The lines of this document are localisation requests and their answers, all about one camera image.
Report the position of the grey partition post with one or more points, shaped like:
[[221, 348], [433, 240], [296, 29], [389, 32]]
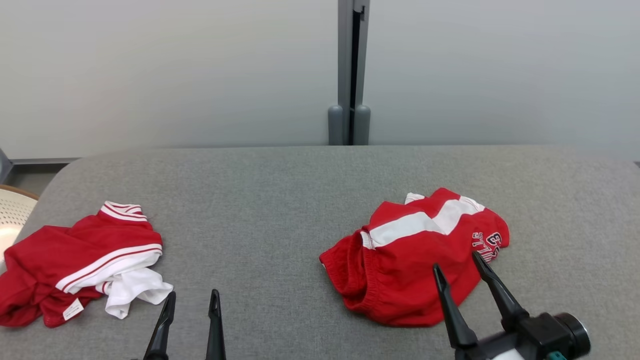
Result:
[[345, 50]]

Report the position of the red white shorts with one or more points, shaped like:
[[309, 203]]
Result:
[[400, 270]]

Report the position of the white perforated laundry basket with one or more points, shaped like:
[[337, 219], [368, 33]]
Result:
[[12, 215]]

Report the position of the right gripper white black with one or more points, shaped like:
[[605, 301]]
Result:
[[500, 347]]

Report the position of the red white striped shirt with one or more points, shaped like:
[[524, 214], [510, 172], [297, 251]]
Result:
[[50, 260]]

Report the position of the dark grey bracket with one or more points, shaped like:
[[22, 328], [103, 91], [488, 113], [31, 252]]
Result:
[[4, 167]]

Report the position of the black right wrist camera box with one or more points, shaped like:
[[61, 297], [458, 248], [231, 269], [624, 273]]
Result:
[[542, 332]]

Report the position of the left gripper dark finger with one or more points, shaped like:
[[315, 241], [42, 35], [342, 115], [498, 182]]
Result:
[[215, 335], [159, 335]]

